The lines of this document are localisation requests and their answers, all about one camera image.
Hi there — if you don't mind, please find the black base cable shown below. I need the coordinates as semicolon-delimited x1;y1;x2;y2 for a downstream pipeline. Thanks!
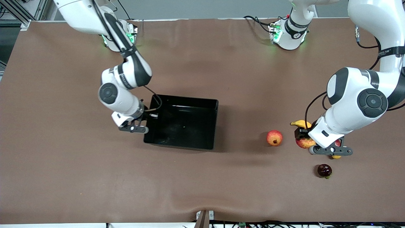
111;0;131;20
243;15;279;34

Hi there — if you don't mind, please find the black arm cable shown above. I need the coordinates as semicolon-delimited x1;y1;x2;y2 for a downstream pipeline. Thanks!
92;0;162;112
305;25;405;128

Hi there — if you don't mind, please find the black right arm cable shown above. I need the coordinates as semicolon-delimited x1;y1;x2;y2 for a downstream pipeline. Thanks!
92;0;162;112

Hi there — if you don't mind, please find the dark purple mangosteen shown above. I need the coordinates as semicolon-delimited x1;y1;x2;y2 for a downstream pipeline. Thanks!
317;164;333;179

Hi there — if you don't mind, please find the brown camera post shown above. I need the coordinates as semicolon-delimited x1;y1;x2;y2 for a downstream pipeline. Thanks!
194;211;210;228

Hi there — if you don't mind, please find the grey metal bracket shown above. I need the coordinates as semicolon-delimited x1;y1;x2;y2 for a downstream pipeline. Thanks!
196;210;215;221

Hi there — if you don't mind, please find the brown table cloth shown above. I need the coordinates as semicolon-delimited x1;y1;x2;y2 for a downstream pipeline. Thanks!
0;18;405;224

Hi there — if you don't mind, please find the red yellow mango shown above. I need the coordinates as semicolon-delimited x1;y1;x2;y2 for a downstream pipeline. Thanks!
331;138;343;160

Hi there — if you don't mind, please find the aluminium frame profile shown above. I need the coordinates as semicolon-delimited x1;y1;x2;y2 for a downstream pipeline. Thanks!
0;0;48;30

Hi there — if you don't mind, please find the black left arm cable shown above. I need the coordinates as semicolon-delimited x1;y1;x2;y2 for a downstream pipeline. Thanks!
305;25;405;128

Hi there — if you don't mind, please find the black plastic box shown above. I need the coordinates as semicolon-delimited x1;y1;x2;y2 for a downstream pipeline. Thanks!
143;94;219;151

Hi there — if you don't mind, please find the red yellow striped apple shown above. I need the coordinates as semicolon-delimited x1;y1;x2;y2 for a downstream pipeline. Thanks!
296;137;316;149

